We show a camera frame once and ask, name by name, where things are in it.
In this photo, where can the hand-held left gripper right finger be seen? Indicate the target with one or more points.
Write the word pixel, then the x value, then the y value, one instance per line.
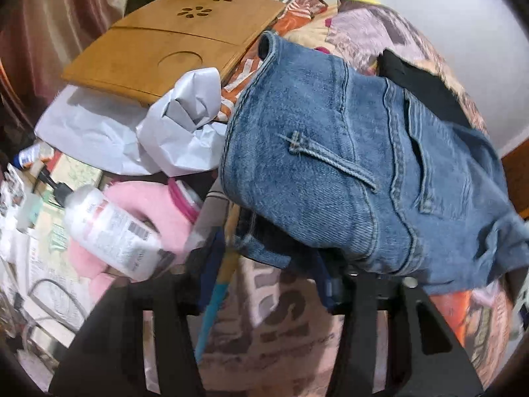
pixel 332 293

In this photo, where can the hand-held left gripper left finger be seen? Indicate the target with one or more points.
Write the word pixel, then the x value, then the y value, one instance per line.
pixel 208 277

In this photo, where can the blue denim pants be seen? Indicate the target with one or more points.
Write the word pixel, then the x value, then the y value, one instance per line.
pixel 330 153

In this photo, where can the black pants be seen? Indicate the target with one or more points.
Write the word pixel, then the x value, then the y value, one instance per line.
pixel 425 87

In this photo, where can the printed blanket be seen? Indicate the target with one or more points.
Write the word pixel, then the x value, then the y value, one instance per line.
pixel 281 326

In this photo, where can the pink plush cloth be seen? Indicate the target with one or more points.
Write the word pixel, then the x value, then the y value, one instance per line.
pixel 165 211

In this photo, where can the white labelled bottle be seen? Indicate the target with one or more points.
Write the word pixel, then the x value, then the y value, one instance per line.
pixel 111 227

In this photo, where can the white plastic bag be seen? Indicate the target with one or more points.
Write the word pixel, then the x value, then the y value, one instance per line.
pixel 182 132

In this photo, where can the pile of printed papers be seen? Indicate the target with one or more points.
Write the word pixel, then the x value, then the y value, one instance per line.
pixel 45 264

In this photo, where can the small white blue bottle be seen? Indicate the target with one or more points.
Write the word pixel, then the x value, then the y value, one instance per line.
pixel 35 154

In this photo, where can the wooden lap desk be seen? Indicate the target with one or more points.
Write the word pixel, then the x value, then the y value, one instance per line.
pixel 144 37

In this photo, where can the patchwork bedsheet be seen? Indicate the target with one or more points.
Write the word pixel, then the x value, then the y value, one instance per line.
pixel 297 8

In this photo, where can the striped pink curtain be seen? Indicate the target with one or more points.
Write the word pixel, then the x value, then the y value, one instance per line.
pixel 62 16

